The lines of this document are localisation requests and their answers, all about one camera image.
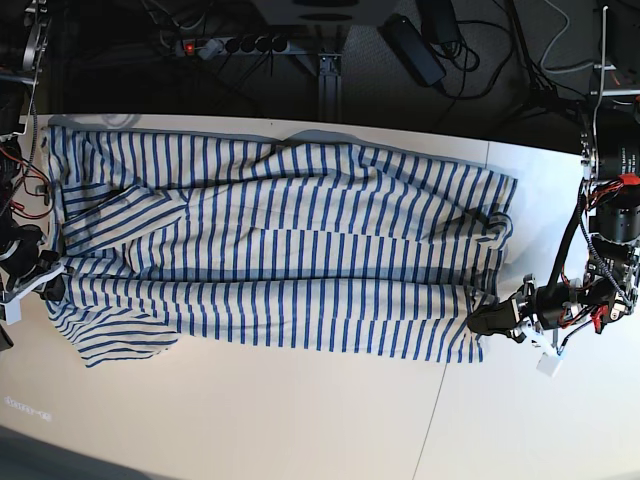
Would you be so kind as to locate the aluminium frame post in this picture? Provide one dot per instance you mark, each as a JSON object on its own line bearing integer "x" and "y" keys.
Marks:
{"x": 329, "y": 73}

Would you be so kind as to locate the blue white striped T-shirt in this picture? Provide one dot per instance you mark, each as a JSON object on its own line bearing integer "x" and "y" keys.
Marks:
{"x": 329, "y": 247}

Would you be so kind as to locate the black power strip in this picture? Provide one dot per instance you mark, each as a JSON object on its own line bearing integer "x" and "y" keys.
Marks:
{"x": 207, "y": 48}

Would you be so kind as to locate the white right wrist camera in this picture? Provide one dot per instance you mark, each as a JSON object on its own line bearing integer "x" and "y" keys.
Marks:
{"x": 11, "y": 311}

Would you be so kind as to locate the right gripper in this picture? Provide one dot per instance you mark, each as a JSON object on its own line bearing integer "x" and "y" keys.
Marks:
{"x": 29, "y": 268}

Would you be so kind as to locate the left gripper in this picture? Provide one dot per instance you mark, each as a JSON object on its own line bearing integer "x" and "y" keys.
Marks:
{"x": 548, "y": 316}

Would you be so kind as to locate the black power adapter brick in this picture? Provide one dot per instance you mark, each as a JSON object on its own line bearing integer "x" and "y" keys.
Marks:
{"x": 420, "y": 62}

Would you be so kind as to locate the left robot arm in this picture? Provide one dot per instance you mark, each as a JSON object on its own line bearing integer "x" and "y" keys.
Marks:
{"x": 594, "y": 280}

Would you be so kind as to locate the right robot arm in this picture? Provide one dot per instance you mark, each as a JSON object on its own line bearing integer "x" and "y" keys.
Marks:
{"x": 24, "y": 39}

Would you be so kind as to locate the black tripod stand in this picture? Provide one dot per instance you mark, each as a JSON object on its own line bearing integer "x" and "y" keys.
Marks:
{"x": 542, "y": 95}

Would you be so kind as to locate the dark object at left edge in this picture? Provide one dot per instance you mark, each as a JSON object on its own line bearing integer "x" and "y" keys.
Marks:
{"x": 6, "y": 342}

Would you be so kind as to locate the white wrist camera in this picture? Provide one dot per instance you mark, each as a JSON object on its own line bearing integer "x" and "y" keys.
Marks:
{"x": 549, "y": 365}
{"x": 11, "y": 311}

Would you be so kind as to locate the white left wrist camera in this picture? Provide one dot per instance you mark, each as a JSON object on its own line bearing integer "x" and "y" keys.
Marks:
{"x": 549, "y": 365}

